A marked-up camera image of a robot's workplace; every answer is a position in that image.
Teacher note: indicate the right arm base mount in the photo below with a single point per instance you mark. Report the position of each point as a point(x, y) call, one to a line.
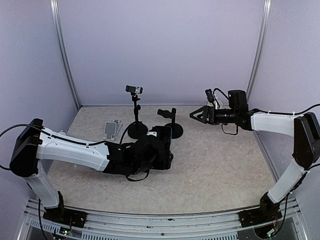
point(256, 216)

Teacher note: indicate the aluminium corner post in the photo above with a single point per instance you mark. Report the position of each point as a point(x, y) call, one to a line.
point(63, 53)
point(267, 4)

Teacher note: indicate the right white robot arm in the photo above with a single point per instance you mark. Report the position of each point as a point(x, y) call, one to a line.
point(302, 127)

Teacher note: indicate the left aluminium corner post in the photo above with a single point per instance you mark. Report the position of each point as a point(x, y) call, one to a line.
point(63, 53)

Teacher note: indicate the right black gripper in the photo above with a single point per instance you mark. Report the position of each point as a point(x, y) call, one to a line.
point(208, 109)

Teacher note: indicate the blue phone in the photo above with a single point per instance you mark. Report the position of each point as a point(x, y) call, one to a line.
point(166, 136)

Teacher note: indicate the cream ceramic mug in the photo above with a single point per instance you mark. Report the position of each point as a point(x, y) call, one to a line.
point(218, 103)

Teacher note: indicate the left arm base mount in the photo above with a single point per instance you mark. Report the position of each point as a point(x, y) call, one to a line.
point(66, 216)

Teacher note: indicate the short black phone stand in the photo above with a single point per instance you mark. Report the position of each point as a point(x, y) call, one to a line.
point(176, 129)

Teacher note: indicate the aluminium front rail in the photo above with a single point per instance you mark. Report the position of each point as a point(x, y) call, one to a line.
point(219, 225)

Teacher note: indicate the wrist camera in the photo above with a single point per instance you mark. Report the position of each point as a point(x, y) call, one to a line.
point(210, 96)
point(156, 131)

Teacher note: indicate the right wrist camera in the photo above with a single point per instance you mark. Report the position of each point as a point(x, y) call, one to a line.
point(210, 96)

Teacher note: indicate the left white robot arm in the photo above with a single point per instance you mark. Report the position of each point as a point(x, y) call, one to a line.
point(151, 151)

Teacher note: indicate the tall black phone stand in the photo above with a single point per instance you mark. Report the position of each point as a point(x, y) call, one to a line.
point(137, 128)

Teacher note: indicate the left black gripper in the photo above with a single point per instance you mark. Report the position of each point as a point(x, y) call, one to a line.
point(165, 162)

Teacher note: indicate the white folding phone stand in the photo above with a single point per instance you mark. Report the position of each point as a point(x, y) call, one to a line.
point(112, 129)

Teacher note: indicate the right aluminium corner post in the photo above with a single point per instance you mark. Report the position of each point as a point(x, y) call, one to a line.
point(267, 4)

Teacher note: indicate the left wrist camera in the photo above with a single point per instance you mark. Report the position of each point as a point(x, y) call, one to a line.
point(156, 131)

